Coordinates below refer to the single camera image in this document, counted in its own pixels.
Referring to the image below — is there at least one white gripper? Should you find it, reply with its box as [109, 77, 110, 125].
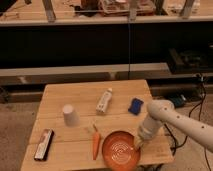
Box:
[134, 115, 162, 150]

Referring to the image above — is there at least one orange ceramic bowl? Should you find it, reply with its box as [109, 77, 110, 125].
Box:
[102, 131, 140, 171]

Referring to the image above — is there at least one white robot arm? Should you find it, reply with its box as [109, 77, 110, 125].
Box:
[134, 100, 213, 153]

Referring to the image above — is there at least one blue sponge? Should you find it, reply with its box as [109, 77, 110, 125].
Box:
[128, 98, 143, 115]

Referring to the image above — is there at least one orange carrot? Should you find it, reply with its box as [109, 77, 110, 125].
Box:
[93, 124, 101, 160]

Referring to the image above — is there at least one white plastic bottle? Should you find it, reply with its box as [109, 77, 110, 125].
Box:
[96, 88, 112, 114]

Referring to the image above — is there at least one wooden table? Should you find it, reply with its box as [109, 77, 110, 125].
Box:
[20, 79, 175, 171]

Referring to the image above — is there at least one white paper cup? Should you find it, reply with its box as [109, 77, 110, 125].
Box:
[62, 104, 79, 127]

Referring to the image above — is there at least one black cable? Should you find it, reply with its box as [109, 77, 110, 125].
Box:
[164, 76, 209, 151]

